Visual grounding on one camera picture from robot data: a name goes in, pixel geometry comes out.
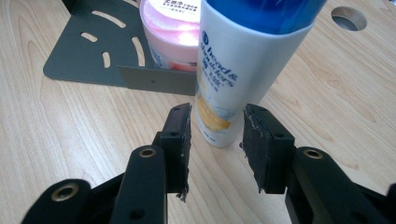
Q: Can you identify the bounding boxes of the pink cream jar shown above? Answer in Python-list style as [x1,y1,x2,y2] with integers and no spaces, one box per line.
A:
[138,0,202,73]

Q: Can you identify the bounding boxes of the white bottle with blue cap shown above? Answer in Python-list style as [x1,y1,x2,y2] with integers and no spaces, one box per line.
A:
[194,0,329,149]

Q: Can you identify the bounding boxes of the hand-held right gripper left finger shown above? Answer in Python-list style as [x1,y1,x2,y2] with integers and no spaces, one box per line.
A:
[152,102,192,203]

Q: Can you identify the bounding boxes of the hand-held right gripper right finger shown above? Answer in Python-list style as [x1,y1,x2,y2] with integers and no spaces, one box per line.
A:
[240,104,297,194]

